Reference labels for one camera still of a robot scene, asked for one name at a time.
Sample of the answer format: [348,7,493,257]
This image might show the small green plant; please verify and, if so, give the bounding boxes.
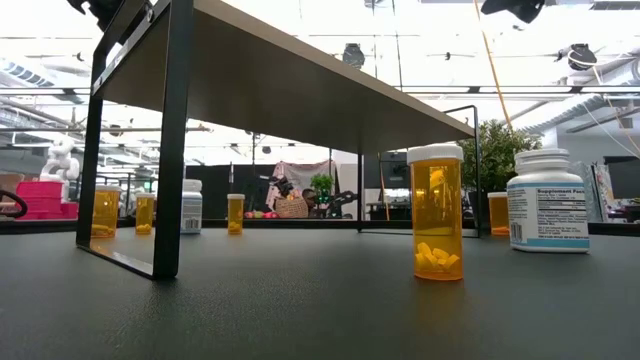
[309,173,335,197]

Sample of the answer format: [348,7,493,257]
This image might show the white humanoid figure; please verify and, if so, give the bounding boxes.
[38,137,81,204]

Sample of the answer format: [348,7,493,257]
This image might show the black curved hose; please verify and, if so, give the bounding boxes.
[0,188,29,220]

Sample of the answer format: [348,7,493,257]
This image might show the woven basket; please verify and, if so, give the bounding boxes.
[274,194,310,220]

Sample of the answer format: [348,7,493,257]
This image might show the black monitor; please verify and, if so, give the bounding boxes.
[363,151,411,190]
[602,155,640,201]

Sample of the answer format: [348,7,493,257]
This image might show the magenta plastic crates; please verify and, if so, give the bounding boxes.
[15,180,80,221]

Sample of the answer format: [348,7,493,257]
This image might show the black partition panel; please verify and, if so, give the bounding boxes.
[183,164,281,220]

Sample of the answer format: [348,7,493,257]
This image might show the pale draped cloth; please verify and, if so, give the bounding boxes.
[264,159,335,211]

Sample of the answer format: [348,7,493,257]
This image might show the black metal table frame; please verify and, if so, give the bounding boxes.
[0,217,640,237]

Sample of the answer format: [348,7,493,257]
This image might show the large orange pill bottle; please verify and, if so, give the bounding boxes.
[487,191,511,237]
[90,184,123,240]

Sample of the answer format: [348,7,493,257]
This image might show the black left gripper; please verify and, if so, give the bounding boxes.
[66,0,146,32]

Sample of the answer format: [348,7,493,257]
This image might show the orange pole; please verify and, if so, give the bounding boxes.
[378,152,391,221]

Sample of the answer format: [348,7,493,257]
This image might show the black round ceiling fixture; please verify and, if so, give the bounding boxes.
[557,43,599,72]
[341,42,367,70]

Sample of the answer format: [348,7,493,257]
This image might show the grey patterned panel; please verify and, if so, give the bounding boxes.
[569,160,604,223]

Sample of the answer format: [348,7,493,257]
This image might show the green potted plant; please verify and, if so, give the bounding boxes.
[457,118,544,231]

